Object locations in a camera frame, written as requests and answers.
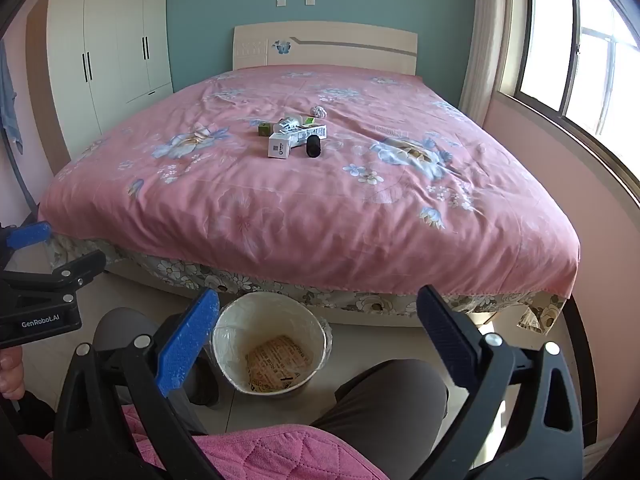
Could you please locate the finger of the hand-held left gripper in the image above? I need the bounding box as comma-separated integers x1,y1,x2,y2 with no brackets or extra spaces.
0,250,107,295
0,221,53,261

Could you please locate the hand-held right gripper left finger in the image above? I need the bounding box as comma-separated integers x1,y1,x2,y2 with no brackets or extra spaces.
52,287,223,480

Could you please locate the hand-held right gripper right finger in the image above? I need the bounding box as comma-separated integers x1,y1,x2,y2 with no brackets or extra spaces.
416,284,586,480

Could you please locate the white round trash bin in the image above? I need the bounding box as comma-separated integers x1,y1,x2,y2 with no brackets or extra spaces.
211,291,334,400

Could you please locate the person's left hand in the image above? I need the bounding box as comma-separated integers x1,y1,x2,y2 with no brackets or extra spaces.
0,346,26,402

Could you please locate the person's right leg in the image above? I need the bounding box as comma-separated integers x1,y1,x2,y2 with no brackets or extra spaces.
307,359,450,461

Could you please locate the printed paper sheet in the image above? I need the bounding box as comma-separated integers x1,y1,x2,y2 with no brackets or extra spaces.
245,335,314,394

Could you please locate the floral bed skirt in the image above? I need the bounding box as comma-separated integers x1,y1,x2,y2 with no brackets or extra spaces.
47,232,568,337

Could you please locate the blue hanging cloth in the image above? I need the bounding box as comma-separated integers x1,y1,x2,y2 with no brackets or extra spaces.
0,40,25,157

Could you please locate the black curved bar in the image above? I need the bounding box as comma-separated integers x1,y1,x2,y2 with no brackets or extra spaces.
564,290,599,428

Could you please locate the pink quilted garment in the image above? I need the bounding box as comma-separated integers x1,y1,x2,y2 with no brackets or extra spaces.
27,404,387,480

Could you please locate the pink floral blanket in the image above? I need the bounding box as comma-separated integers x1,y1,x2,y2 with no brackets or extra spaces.
37,64,582,302

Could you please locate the white wardrobe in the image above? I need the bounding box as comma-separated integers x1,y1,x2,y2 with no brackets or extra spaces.
46,0,175,137

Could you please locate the white printed carton box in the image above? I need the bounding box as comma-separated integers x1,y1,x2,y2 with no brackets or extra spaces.
268,125,329,160

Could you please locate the cream curtain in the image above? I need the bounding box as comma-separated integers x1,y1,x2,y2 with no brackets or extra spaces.
457,0,532,127

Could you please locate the window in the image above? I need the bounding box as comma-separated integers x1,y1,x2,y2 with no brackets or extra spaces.
515,0,640,173

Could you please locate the cream bed headboard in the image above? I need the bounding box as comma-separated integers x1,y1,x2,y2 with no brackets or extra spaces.
232,21,419,77

